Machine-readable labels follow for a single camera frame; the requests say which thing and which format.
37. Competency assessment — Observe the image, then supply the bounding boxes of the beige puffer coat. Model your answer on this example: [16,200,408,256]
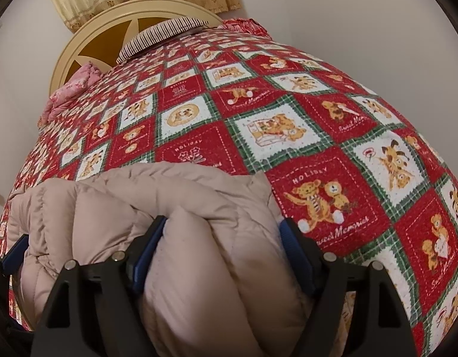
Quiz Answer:
[7,164,315,357]

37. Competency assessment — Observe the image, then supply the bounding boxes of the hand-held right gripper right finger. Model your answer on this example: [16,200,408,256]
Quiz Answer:
[279,217,418,357]

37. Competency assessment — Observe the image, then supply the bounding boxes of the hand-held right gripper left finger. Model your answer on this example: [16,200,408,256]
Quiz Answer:
[32,216,167,357]

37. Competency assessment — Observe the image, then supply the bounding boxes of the grey striped pillow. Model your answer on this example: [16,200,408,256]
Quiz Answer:
[116,18,210,64]

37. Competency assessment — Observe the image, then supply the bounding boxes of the red checked bear-print blanket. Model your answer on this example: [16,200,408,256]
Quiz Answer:
[0,26,458,357]

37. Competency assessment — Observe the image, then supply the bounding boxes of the cream wooden headboard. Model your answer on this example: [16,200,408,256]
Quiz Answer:
[49,0,224,97]

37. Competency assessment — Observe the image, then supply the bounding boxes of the red pink patterned cloth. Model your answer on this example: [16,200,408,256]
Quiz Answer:
[222,18,271,38]

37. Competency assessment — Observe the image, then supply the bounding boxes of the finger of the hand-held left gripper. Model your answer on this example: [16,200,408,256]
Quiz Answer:
[2,233,31,277]

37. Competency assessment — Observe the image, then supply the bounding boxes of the pink quilt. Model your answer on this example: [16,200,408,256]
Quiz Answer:
[38,63,103,125]

